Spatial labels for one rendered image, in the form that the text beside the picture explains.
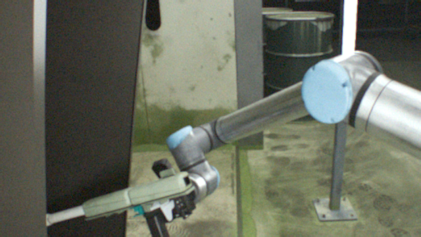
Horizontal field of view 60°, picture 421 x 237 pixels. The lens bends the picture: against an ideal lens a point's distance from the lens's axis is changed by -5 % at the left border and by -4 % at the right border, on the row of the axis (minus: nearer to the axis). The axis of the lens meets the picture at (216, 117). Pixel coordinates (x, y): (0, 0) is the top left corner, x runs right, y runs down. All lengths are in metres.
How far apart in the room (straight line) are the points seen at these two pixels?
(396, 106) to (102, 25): 0.68
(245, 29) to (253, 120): 1.51
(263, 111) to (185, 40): 1.58
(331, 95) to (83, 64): 0.61
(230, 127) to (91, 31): 0.49
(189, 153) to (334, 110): 0.55
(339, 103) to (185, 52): 1.94
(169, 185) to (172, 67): 1.82
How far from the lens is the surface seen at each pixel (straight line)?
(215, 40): 2.54
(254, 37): 2.54
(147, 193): 0.89
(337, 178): 2.02
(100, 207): 0.98
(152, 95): 2.68
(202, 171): 1.14
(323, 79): 0.72
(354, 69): 0.74
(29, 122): 0.40
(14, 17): 0.38
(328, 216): 2.08
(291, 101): 0.98
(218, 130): 1.19
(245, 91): 2.62
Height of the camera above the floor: 1.19
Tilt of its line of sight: 20 degrees down
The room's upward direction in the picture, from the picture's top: 3 degrees counter-clockwise
